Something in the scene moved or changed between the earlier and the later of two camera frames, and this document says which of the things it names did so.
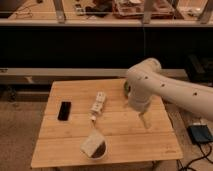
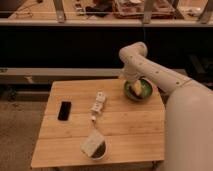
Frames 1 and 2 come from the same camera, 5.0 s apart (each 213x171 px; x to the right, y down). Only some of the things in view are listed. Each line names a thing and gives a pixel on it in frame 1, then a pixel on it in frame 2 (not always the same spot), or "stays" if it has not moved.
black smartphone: [64, 111] stays
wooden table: [92, 122] stays
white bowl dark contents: [100, 152] stays
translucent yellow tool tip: [147, 119] to [138, 87]
